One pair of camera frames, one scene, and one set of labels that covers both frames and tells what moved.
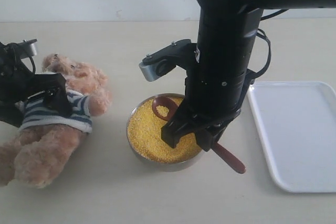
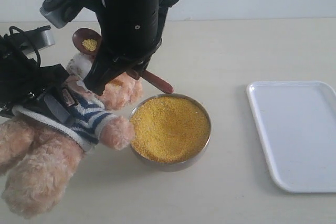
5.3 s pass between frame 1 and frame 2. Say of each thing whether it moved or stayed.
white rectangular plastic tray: stayed
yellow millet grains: stayed
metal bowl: stayed
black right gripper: moved
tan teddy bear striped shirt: moved
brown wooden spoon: moved
